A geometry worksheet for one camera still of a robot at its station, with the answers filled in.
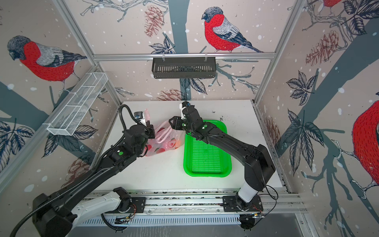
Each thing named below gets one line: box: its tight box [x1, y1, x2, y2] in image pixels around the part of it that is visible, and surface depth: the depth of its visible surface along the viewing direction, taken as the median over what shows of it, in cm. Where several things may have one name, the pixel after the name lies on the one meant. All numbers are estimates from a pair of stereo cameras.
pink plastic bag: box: [145, 109, 186, 157], surface depth 87 cm
